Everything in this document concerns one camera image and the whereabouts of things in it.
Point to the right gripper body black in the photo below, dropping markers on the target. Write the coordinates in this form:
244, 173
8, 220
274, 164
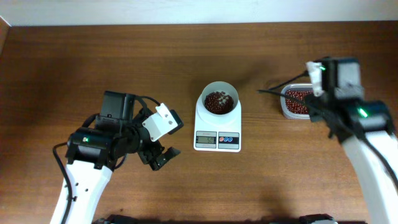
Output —
313, 102

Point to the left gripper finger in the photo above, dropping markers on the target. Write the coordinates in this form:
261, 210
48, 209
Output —
162, 159
149, 151

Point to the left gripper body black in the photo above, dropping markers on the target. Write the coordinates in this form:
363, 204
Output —
137, 138

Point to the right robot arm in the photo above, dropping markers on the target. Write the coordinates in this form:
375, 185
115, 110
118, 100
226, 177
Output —
364, 129

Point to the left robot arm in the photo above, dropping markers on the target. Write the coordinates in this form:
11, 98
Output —
85, 174

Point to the white digital kitchen scale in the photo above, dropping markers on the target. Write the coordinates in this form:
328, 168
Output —
217, 132

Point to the clear plastic bean container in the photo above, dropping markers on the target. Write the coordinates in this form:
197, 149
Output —
294, 87

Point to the red beans pile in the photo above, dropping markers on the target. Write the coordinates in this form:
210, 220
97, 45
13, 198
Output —
294, 106

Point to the red beans in bowl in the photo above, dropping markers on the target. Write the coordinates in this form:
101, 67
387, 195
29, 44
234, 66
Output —
219, 102

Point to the white round bowl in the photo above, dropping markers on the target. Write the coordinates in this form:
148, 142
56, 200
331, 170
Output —
219, 86

